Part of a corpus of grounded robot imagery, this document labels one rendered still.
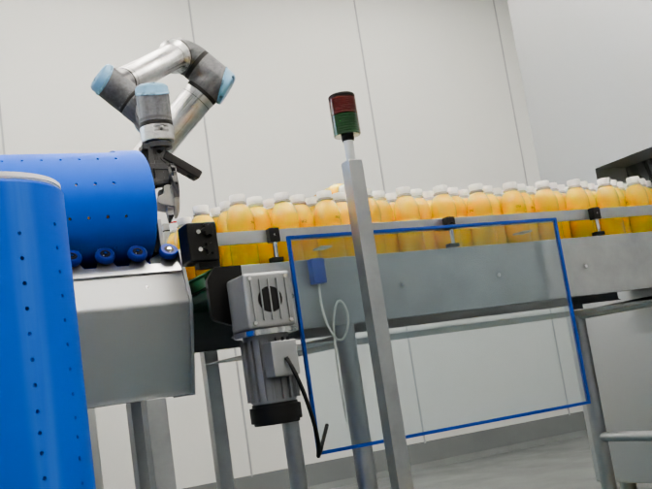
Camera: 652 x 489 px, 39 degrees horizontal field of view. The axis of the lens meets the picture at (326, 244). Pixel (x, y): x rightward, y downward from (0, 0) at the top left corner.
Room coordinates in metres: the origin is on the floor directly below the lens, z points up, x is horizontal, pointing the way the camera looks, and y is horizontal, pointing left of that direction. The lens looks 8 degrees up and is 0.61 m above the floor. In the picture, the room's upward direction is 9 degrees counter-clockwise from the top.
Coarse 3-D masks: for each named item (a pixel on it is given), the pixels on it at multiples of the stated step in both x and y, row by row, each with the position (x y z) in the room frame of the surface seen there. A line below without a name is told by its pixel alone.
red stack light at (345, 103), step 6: (342, 96) 2.06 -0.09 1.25; (348, 96) 2.06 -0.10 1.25; (330, 102) 2.08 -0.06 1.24; (336, 102) 2.06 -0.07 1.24; (342, 102) 2.06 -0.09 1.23; (348, 102) 2.06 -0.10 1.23; (354, 102) 2.08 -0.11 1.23; (330, 108) 2.08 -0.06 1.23; (336, 108) 2.06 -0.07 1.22; (342, 108) 2.06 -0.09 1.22; (348, 108) 2.06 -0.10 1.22; (354, 108) 2.07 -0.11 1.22
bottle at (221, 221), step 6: (222, 210) 2.24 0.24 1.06; (222, 216) 2.23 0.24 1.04; (222, 222) 2.22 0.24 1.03; (222, 228) 2.22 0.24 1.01; (222, 246) 2.23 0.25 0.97; (228, 246) 2.22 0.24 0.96; (222, 252) 2.23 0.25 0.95; (228, 252) 2.22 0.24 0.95; (222, 258) 2.23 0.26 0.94; (228, 258) 2.22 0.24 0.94; (222, 264) 2.24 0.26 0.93; (228, 264) 2.22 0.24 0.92
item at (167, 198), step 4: (168, 184) 2.40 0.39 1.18; (164, 188) 2.39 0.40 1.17; (168, 188) 2.40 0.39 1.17; (172, 188) 2.40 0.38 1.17; (164, 192) 2.39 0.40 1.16; (168, 192) 2.40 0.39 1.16; (172, 192) 2.40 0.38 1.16; (160, 196) 2.38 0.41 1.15; (164, 196) 2.39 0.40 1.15; (168, 196) 2.39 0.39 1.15; (172, 196) 2.40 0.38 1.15; (160, 200) 2.38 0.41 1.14; (164, 200) 2.39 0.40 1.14; (168, 200) 2.39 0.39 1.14; (172, 200) 2.39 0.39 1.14; (176, 200) 2.39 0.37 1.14; (160, 204) 2.38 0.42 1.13; (164, 204) 2.38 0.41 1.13; (168, 204) 2.39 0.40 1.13; (172, 204) 2.39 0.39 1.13; (176, 204) 2.39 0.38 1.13; (176, 208) 2.39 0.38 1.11; (176, 212) 2.40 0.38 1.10; (176, 216) 2.40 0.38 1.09
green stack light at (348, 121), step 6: (336, 114) 2.07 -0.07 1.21; (342, 114) 2.06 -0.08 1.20; (348, 114) 2.06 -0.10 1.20; (354, 114) 2.07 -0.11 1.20; (336, 120) 2.07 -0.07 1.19; (342, 120) 2.06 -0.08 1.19; (348, 120) 2.06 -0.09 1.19; (354, 120) 2.07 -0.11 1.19; (336, 126) 2.07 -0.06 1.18; (342, 126) 2.06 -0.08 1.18; (348, 126) 2.06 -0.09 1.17; (354, 126) 2.07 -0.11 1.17; (336, 132) 2.07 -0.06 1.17; (342, 132) 2.06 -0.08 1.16; (348, 132) 2.06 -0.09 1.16; (354, 132) 2.07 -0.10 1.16; (360, 132) 2.08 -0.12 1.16; (336, 138) 2.10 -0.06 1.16
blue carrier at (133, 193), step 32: (0, 160) 1.99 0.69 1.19; (32, 160) 2.01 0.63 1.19; (64, 160) 2.04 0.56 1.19; (96, 160) 2.08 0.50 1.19; (128, 160) 2.11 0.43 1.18; (64, 192) 2.00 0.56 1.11; (96, 192) 2.04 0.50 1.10; (128, 192) 2.07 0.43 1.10; (96, 224) 2.05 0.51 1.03; (128, 224) 2.08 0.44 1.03
